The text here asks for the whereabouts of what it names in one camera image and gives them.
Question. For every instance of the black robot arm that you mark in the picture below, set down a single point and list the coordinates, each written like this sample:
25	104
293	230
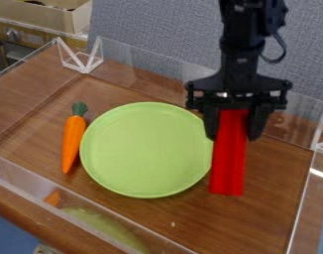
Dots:
252	21

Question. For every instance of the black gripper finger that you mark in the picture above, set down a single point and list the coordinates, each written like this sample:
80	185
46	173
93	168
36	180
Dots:
257	120
212	118

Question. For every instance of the green round plate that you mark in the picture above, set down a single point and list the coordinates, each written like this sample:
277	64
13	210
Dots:
146	150

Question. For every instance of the clear acrylic enclosure wall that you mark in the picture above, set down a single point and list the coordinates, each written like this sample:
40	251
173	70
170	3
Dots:
276	219

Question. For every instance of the red plastic block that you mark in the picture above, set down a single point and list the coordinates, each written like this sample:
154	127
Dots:
228	171

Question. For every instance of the orange toy carrot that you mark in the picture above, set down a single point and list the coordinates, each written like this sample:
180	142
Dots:
74	130

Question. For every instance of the clear acrylic corner bracket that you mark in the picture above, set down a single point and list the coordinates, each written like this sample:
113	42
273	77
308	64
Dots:
81	61

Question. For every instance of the wooden shelf with knob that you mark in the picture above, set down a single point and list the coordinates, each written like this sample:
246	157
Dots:
33	36

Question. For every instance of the cardboard box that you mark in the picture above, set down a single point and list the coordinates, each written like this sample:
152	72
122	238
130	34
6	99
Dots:
62	15

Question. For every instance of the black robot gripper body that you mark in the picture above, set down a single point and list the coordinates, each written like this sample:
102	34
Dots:
237	87

